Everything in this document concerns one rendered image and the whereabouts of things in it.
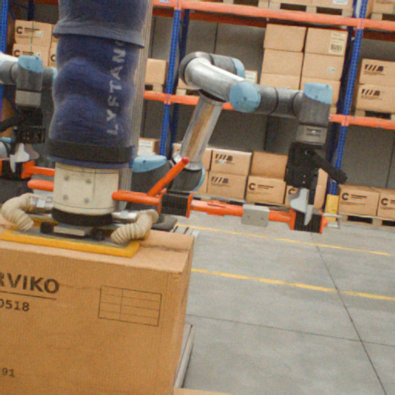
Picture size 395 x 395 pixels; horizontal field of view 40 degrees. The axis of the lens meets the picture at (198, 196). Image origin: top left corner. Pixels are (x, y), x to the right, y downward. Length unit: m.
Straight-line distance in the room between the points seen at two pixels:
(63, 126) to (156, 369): 0.65
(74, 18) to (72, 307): 0.70
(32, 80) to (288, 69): 6.99
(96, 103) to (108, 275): 0.43
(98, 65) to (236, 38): 8.55
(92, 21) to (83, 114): 0.22
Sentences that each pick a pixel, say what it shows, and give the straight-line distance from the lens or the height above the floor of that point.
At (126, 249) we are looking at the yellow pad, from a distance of 1.39.
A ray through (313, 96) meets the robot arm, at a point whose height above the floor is 1.52.
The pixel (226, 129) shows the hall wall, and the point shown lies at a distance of 9.84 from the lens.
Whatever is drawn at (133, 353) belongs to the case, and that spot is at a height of 0.85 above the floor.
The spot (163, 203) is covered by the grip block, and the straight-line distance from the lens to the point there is 1.45.
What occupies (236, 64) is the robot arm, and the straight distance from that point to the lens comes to 1.84.
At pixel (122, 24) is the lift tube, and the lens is 1.42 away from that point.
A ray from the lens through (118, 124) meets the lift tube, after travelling 1.43.
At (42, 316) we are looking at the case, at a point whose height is 0.91.
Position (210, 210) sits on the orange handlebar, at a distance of 1.45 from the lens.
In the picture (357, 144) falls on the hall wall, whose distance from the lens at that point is 10.00.
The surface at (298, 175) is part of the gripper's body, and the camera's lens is 1.44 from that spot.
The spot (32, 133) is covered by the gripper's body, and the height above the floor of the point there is 1.32.
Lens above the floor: 1.46
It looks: 9 degrees down
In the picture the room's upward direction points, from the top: 7 degrees clockwise
